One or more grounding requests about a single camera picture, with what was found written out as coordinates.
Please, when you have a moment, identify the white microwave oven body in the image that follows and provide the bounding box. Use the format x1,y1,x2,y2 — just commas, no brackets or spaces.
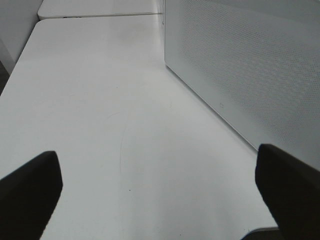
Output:
155,0,166,67

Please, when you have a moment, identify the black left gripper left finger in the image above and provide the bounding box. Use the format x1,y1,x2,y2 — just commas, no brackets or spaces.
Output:
0,151,63,240

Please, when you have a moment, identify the white microwave door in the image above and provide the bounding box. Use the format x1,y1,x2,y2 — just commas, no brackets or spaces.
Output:
164,0,320,169

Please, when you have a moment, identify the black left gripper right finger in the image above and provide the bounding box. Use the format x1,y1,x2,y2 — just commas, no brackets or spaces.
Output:
255,144,320,240

